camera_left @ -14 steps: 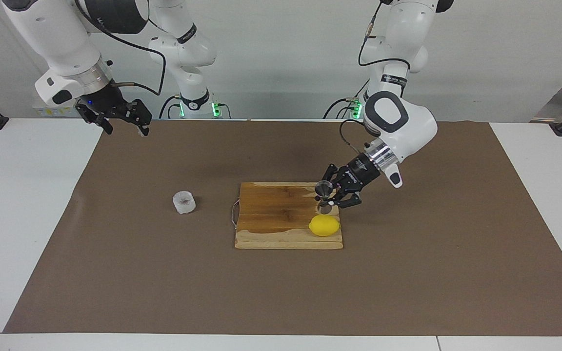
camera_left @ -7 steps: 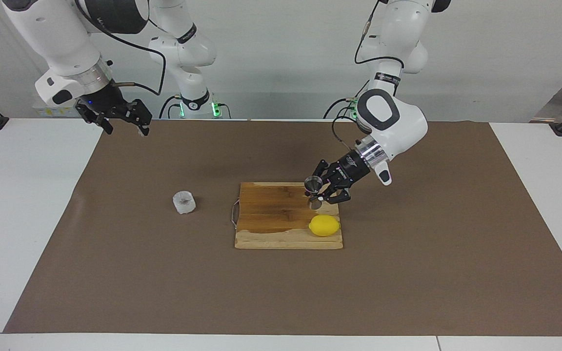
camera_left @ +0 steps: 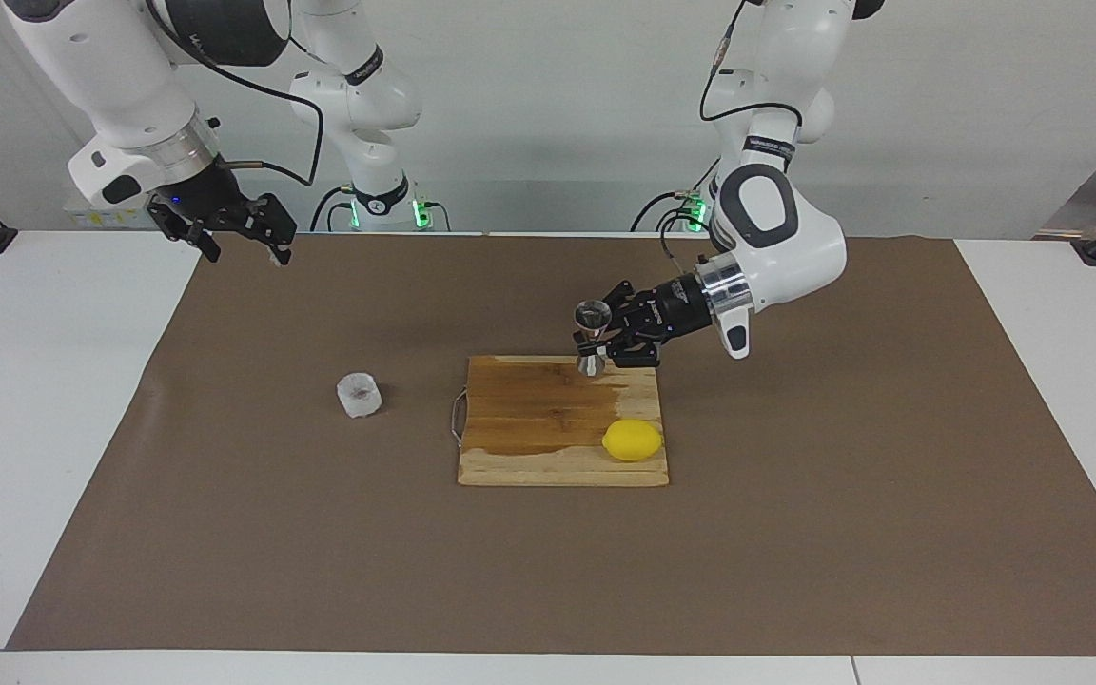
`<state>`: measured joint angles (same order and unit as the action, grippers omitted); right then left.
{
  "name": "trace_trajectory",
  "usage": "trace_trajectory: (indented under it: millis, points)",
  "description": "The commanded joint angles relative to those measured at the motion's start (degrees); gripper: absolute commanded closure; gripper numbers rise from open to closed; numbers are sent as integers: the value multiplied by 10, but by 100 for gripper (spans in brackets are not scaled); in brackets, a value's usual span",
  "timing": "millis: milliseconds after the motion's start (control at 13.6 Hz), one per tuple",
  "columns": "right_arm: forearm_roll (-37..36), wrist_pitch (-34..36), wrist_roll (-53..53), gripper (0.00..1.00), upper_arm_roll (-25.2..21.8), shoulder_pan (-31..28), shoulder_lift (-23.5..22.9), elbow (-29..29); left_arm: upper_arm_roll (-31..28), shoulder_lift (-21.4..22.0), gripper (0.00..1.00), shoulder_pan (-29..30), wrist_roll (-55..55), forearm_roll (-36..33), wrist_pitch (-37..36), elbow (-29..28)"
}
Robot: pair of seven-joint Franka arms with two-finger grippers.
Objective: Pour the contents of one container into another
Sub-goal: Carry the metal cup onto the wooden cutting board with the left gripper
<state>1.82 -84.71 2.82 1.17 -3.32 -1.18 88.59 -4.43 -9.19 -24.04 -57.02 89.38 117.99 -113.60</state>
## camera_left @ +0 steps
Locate yellow lemon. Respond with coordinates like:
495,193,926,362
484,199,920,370
602,419,665,463

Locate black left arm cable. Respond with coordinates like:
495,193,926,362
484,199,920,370
657,0,804,272

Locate black base power cable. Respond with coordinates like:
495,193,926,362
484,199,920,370
308,184,361,233
629,188,703,234

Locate brown paper table mat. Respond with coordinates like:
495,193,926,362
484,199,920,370
6,231,1096,657

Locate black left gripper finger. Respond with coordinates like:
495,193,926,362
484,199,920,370
602,281,654,324
608,328,663,369

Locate clear crinkled plastic cup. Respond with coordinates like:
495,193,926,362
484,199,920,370
336,373,384,421

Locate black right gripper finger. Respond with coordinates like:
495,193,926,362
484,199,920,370
148,202,223,264
229,193,298,267

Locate steel double jigger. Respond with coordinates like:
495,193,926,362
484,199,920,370
574,299,614,378

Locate white labelled box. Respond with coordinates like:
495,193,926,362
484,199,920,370
63,200,155,230

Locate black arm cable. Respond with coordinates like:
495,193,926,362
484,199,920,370
657,0,804,272
147,0,326,186

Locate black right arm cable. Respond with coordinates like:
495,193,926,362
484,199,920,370
147,0,326,186

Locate wooden cutting board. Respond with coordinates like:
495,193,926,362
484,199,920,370
450,355,671,488

